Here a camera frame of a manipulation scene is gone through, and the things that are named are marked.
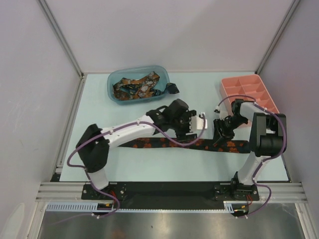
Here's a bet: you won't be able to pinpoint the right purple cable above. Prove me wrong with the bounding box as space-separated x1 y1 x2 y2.
218 96 287 219

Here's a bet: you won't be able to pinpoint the brown grey floral tie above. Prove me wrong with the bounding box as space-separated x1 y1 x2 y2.
113 71 163 101

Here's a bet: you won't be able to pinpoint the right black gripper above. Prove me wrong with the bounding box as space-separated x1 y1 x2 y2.
212 115 249 145

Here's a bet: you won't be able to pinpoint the dark navy patterned tie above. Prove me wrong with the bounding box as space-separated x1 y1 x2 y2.
121 83 179 98

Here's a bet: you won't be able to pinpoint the black tie orange flowers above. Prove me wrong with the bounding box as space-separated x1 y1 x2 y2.
120 137 250 154

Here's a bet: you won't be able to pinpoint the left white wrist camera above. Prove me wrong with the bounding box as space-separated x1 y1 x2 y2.
189 113 208 132

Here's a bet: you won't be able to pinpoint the aluminium frame rail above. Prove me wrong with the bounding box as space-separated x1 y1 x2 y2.
36 182 308 203

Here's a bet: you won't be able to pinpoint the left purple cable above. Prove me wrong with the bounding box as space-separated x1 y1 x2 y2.
66 113 207 220

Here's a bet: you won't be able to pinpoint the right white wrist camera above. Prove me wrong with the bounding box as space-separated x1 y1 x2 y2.
214 106 228 120

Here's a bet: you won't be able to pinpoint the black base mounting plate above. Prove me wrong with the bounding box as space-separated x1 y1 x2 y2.
81 181 260 210

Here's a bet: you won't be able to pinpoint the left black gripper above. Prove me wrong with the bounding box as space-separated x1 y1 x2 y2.
170 110 197 141

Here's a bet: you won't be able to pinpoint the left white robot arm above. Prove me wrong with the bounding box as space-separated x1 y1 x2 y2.
75 99 207 199

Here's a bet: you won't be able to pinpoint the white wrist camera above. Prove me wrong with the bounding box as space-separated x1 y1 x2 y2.
214 106 228 120
189 113 208 132

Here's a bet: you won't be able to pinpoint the white slotted cable duct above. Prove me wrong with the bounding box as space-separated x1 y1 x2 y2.
46 201 244 213

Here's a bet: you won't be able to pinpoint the purple cable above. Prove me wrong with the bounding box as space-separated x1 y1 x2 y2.
218 96 287 219
66 113 207 220

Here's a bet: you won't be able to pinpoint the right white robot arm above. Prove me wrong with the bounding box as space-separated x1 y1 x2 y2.
213 99 287 200

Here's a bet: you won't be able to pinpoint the pink divided organizer tray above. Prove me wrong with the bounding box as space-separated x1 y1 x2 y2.
220 74 279 113

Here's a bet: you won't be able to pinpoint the blue plastic tub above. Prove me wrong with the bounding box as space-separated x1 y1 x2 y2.
106 66 171 105

